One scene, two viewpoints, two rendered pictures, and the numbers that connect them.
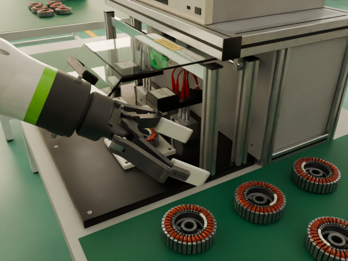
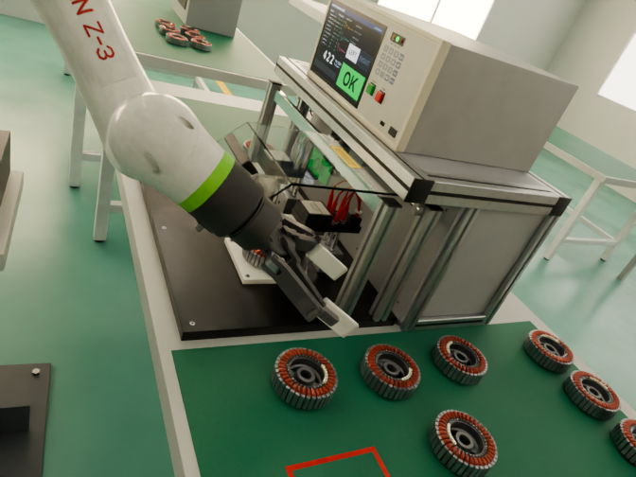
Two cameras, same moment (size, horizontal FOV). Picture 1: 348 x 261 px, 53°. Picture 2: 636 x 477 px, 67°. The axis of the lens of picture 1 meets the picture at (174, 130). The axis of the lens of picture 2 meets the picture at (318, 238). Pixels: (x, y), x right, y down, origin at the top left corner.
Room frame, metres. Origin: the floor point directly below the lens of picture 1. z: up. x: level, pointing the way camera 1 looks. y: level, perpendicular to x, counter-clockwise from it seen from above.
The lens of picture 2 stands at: (-0.08, 0.09, 1.37)
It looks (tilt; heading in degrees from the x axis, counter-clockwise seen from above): 29 degrees down; 354
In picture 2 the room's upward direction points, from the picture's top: 21 degrees clockwise
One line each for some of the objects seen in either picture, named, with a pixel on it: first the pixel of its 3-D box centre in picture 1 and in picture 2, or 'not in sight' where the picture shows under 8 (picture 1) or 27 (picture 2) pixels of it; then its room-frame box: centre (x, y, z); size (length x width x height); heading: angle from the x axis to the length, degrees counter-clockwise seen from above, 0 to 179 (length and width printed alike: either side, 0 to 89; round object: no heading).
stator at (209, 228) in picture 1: (188, 227); (304, 377); (0.52, -0.03, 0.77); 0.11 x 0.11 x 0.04
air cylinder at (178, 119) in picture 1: (183, 126); (324, 253); (0.89, -0.03, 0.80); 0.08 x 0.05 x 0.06; 30
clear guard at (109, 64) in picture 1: (147, 62); (314, 170); (0.77, 0.06, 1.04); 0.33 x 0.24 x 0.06; 120
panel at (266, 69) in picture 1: (194, 67); (357, 186); (1.05, -0.06, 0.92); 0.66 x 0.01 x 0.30; 30
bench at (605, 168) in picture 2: not in sight; (516, 162); (4.27, -1.79, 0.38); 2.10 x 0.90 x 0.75; 30
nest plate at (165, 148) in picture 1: (139, 146); (265, 259); (0.82, 0.10, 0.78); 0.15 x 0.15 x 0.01; 30
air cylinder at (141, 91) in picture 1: (147, 96); (288, 200); (1.10, 0.09, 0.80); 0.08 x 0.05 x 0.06; 30
